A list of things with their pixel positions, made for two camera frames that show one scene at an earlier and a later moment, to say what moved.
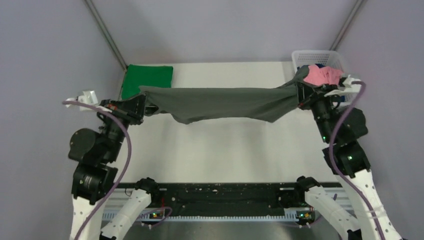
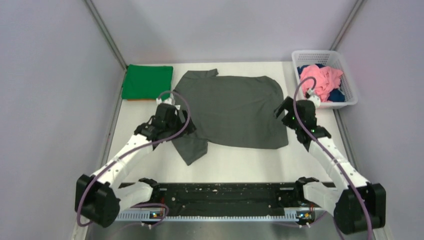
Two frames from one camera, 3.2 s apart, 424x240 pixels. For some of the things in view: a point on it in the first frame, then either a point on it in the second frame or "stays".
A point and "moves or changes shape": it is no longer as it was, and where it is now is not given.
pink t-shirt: x=325 y=75 stays
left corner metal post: x=106 y=34 stays
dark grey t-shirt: x=187 y=105 moves or changes shape
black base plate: x=262 y=198 stays
